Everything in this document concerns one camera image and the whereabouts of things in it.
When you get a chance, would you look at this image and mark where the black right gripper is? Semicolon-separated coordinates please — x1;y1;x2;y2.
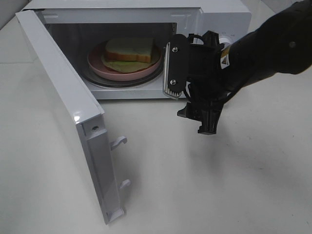
163;34;232;135

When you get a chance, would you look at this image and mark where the sandwich with white bread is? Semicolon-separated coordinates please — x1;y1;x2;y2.
104;38;155;63

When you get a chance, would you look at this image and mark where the pink plate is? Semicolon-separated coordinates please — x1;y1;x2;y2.
87;42;162;82

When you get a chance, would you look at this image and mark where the white microwave door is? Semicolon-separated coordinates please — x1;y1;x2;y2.
16;10;130;224

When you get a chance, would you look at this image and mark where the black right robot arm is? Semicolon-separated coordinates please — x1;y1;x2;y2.
163;0;312;135

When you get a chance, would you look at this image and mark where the glass microwave turntable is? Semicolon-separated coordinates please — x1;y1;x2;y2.
80;42;163;88

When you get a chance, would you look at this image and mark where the upper white microwave knob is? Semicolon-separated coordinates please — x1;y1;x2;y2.
219;37;232;47

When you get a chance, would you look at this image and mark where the white microwave oven body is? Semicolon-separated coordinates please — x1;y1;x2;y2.
21;0;252;100

